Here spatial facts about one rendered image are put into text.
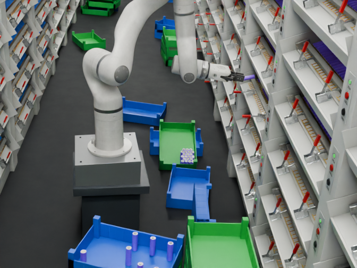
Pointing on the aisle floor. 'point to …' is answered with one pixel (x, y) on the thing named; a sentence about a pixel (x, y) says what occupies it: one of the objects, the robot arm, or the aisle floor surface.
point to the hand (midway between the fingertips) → (239, 76)
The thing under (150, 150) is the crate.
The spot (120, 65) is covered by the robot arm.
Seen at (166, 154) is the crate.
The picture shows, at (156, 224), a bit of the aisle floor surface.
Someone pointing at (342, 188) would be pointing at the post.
